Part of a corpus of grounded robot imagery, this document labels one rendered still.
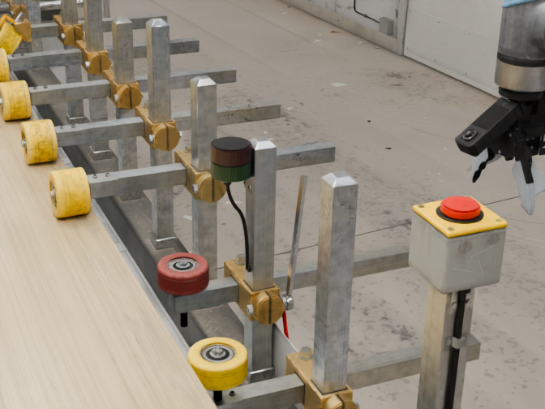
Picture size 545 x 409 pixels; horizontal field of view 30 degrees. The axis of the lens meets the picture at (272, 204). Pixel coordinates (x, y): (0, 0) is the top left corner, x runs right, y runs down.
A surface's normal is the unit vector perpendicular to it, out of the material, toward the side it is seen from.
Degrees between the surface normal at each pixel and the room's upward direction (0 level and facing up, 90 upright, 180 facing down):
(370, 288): 0
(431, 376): 90
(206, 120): 90
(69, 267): 0
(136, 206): 0
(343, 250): 90
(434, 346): 90
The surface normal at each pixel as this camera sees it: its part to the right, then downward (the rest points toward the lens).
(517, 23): -0.71, 0.30
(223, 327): 0.02, -0.91
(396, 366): 0.40, 0.40
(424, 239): -0.92, 0.15
